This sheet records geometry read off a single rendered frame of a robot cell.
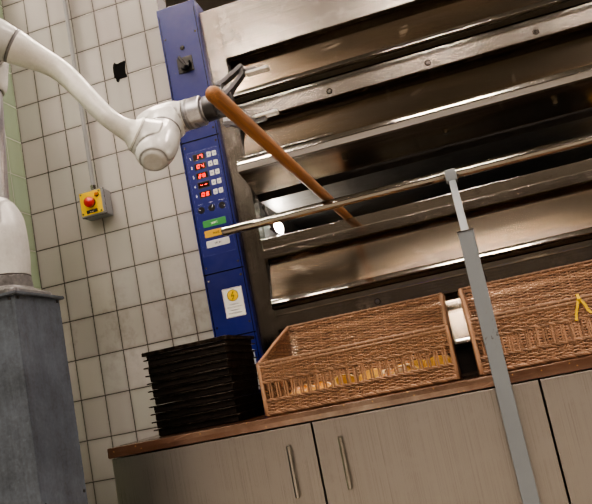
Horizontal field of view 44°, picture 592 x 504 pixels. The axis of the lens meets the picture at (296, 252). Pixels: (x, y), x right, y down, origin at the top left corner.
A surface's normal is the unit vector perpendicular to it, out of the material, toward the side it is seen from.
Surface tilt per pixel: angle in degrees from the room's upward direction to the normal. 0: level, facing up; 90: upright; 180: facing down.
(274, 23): 90
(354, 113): 70
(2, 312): 90
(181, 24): 90
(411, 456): 90
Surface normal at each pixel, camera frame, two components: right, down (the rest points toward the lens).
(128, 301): -0.25, -0.12
